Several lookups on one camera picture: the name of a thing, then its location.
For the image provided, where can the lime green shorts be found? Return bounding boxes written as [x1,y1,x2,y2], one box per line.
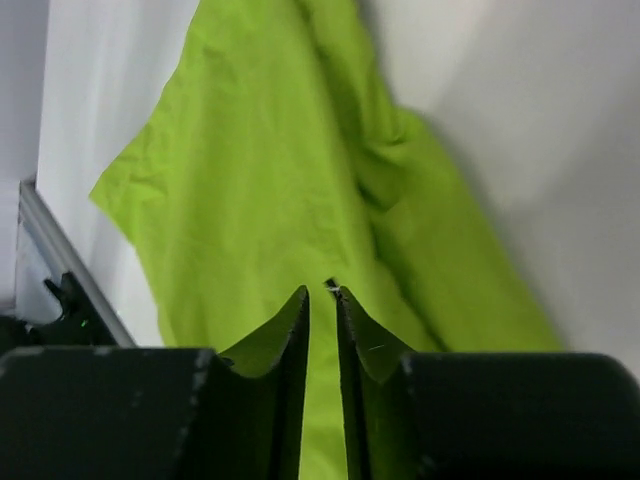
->
[91,1,562,479]

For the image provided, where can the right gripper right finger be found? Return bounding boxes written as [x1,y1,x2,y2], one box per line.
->
[334,287,639,479]

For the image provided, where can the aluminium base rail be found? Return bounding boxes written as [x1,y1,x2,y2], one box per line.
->
[14,181,136,348]

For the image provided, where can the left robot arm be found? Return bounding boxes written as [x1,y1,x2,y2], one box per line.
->
[1,272,117,355]

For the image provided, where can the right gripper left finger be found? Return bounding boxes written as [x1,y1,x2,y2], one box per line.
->
[1,287,310,479]

